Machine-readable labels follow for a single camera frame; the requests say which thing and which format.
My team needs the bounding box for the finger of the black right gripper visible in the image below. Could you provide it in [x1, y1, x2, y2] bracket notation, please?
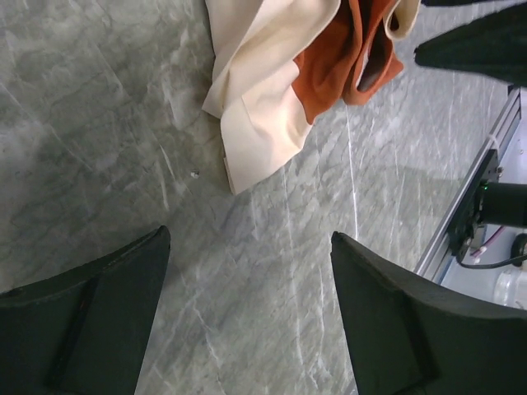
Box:
[414, 7, 526, 86]

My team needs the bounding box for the aluminium rail frame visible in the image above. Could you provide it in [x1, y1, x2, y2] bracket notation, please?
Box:
[415, 87, 526, 283]

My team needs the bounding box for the orange and cream underwear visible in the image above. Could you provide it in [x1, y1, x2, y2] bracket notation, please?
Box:
[201, 0, 421, 196]

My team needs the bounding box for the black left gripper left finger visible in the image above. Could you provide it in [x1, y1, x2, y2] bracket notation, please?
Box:
[1, 226, 170, 394]

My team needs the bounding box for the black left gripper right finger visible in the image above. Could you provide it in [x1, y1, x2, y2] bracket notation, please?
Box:
[331, 232, 526, 394]

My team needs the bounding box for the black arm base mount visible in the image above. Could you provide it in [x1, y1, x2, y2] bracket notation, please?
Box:
[447, 149, 526, 258]

